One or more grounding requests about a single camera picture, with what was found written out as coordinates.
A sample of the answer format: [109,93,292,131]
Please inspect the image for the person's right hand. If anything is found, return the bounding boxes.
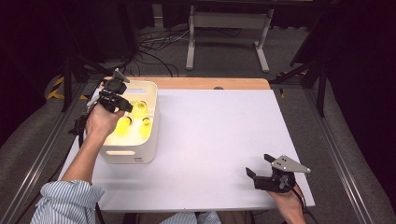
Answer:
[267,186,308,224]

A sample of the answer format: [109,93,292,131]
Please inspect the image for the left hand-held gripper cable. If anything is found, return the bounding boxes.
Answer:
[69,82,104,147]

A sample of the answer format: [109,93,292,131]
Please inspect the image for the yellow shuttlecock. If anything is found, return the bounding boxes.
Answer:
[130,100,148,119]
[115,116,134,137]
[138,117,153,139]

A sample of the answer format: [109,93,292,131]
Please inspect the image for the black tripod stand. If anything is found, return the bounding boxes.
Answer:
[60,52,120,113]

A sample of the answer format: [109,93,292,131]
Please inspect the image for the white plastic bin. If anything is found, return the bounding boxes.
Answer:
[98,79,162,165]

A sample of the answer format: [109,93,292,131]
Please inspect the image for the black floor cables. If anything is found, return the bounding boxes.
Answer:
[124,27,191,77]

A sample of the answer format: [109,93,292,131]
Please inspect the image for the wooden table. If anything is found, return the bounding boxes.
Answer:
[98,77,271,91]

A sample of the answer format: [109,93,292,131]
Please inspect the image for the person's left hand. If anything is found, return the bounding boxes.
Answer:
[85,103,126,142]

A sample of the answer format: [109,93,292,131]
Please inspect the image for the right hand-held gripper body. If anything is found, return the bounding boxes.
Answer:
[252,154,312,194]

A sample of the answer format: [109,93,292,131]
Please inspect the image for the right hand-held gripper cable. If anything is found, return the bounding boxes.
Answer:
[290,186,319,224]

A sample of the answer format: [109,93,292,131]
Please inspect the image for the white metal frame stand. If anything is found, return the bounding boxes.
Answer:
[185,4,275,73]

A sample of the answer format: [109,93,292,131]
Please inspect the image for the hand-held gripper cable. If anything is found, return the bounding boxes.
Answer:
[69,82,104,147]
[290,186,319,224]

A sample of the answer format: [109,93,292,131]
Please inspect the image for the yellow black hazard tape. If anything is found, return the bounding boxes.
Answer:
[46,76,90,101]

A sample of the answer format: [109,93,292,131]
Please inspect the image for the aluminium floor rail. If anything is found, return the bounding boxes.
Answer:
[0,82,90,224]
[303,88,375,224]

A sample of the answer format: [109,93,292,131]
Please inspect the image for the black metal stand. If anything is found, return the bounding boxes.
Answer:
[269,55,331,119]

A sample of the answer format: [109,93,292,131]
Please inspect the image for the white table mat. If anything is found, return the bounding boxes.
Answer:
[59,88,316,213]

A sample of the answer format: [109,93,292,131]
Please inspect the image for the striped shirt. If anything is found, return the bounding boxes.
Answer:
[31,179,222,224]

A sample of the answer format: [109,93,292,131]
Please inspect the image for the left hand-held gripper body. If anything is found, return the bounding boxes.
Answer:
[98,68,132,113]

